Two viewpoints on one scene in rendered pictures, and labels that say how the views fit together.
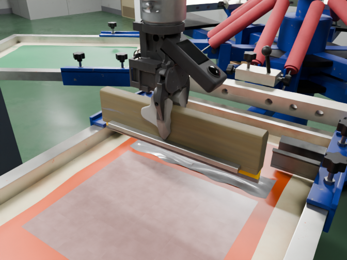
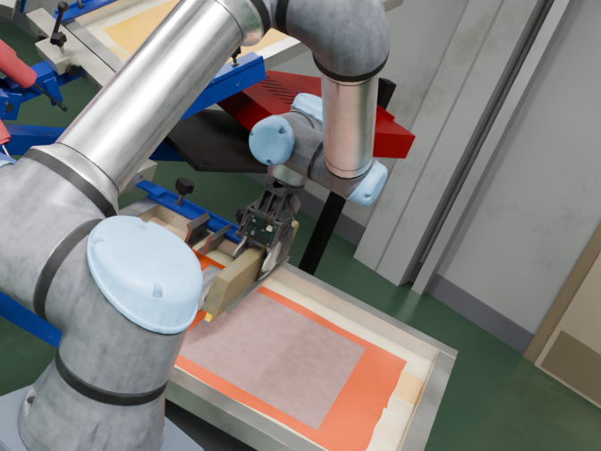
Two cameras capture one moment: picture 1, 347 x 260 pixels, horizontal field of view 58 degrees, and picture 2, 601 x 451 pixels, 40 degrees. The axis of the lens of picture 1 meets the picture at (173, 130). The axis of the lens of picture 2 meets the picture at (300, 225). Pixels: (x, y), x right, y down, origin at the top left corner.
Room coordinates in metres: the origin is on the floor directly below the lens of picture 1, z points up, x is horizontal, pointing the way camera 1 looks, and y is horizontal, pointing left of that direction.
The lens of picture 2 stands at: (1.01, 1.32, 1.81)
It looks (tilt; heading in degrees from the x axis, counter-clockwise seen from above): 23 degrees down; 248
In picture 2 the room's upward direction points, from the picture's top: 23 degrees clockwise
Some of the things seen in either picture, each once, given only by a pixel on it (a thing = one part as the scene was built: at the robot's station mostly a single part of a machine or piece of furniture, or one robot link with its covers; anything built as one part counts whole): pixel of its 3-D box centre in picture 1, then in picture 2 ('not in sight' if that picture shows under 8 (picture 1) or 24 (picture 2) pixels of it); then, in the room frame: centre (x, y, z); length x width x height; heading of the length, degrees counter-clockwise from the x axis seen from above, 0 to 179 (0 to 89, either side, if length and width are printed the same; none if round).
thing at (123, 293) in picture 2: not in sight; (129, 299); (0.87, 0.62, 1.37); 0.13 x 0.12 x 0.14; 141
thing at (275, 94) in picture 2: not in sight; (307, 111); (0.11, -1.20, 1.06); 0.61 x 0.46 x 0.12; 27
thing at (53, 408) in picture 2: not in sight; (103, 394); (0.86, 0.63, 1.25); 0.15 x 0.15 x 0.10
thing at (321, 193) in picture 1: (332, 172); (204, 228); (0.55, -0.35, 0.98); 0.30 x 0.05 x 0.07; 147
